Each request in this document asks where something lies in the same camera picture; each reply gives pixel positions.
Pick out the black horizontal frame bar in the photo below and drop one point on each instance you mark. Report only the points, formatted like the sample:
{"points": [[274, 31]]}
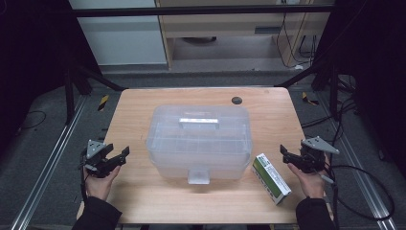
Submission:
{"points": [[191, 11]]}

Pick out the yellow black tape strip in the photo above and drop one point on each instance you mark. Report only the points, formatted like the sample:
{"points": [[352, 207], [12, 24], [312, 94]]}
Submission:
{"points": [[309, 100], [103, 103]]}

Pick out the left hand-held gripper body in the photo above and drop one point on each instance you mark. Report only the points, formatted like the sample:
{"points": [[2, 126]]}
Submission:
{"points": [[94, 148]]}

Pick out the aluminium floor rail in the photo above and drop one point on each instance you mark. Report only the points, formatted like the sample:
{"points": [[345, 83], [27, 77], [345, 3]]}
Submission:
{"points": [[360, 179], [48, 166]]}

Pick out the clear plastic storage box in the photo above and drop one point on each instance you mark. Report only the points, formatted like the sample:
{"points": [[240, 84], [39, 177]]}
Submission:
{"points": [[199, 143]]}

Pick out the beige wooden desk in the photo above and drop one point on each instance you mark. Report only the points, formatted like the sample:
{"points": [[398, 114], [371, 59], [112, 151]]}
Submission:
{"points": [[223, 25]]}

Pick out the person's right hand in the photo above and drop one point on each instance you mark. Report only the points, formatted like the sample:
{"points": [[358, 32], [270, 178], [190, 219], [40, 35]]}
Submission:
{"points": [[308, 183]]}

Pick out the dark round table grommet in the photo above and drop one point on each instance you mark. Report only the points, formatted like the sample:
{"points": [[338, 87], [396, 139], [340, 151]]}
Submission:
{"points": [[236, 100]]}

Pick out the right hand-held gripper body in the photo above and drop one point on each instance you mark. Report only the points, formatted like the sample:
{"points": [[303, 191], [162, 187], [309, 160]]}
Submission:
{"points": [[314, 156]]}

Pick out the person's left hand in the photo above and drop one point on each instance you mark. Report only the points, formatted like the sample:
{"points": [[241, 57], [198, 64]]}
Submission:
{"points": [[99, 185]]}

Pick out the white power plug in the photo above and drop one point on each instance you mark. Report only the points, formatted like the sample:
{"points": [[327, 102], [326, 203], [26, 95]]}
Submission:
{"points": [[298, 67]]}

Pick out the white cabinet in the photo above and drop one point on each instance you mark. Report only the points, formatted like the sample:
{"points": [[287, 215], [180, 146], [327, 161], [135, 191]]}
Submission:
{"points": [[121, 38]]}

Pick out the green and white medicine box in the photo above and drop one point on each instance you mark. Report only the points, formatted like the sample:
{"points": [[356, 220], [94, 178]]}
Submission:
{"points": [[271, 179]]}

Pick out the black metal stand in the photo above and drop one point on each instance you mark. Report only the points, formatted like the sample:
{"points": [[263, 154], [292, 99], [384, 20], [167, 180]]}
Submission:
{"points": [[69, 96], [334, 96]]}

